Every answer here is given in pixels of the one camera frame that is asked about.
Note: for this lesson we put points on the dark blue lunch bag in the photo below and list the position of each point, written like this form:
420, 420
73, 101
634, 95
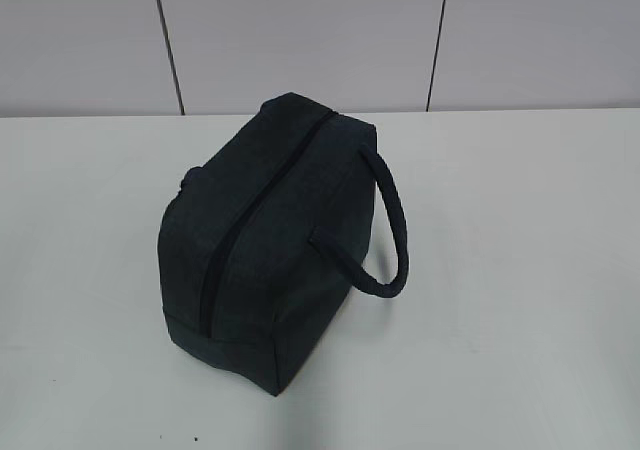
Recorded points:
263, 243

